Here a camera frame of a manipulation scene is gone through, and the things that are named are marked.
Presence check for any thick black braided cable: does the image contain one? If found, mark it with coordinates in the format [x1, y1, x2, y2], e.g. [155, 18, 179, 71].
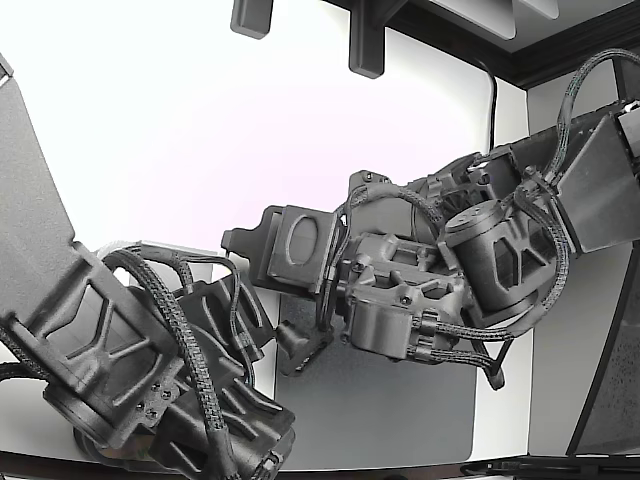
[97, 247, 241, 480]

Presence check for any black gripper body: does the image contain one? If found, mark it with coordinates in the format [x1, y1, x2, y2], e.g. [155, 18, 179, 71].
[266, 203, 337, 298]

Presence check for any thin black power cable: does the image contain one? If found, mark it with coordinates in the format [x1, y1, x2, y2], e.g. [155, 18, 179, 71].
[469, 57, 500, 154]

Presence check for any dark gray overhead block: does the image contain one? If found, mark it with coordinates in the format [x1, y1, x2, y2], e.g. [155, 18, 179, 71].
[229, 0, 275, 40]

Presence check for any black overhead post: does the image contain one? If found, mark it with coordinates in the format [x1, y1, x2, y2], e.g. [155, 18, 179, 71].
[347, 0, 387, 80]

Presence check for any small white panel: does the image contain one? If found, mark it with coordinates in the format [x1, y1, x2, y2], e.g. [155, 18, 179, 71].
[518, 0, 562, 22]

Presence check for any large white panel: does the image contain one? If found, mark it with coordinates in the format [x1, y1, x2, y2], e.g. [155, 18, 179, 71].
[428, 0, 518, 43]

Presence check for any black cable with connector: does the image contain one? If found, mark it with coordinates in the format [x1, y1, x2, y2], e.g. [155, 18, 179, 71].
[458, 453, 640, 477]

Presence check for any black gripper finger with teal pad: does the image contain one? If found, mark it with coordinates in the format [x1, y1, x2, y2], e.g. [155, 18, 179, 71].
[222, 205, 281, 289]

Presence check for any gray rubber mat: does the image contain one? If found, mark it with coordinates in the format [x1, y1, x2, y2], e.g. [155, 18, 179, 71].
[273, 289, 482, 462]

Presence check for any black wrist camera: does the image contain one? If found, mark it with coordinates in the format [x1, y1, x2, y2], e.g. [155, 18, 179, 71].
[276, 319, 335, 376]

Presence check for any black frame rail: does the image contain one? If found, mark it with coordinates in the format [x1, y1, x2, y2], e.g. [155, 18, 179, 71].
[319, 0, 640, 92]

